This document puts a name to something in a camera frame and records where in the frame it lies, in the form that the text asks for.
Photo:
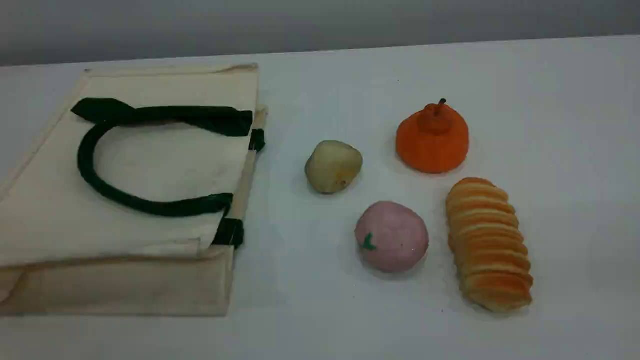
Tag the orange toy fruit with stem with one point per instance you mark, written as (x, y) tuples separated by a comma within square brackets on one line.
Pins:
[(432, 147)]

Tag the pale yellow toy potato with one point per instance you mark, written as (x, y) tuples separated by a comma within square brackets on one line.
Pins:
[(332, 167)]

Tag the ridged golden toy bread loaf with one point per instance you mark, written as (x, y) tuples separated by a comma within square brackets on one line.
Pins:
[(487, 245)]

